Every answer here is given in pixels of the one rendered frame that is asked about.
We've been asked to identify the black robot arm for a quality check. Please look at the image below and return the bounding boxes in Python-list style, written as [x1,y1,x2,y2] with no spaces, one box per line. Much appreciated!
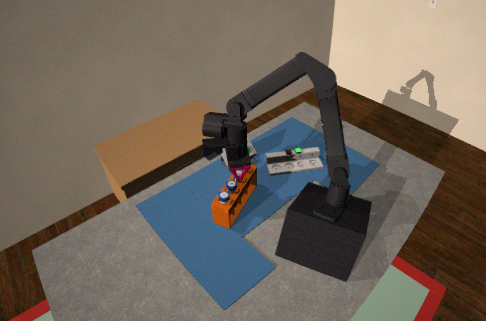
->
[202,52,352,222]

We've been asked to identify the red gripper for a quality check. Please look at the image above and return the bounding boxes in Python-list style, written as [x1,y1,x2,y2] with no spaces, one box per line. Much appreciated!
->
[228,140,251,180]

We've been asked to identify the orange tube rack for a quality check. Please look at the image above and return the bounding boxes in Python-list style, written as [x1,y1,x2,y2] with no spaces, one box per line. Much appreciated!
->
[211,165,257,229]

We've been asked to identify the blue flat mat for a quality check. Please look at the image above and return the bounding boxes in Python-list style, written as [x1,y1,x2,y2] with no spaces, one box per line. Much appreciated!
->
[136,117,380,310]

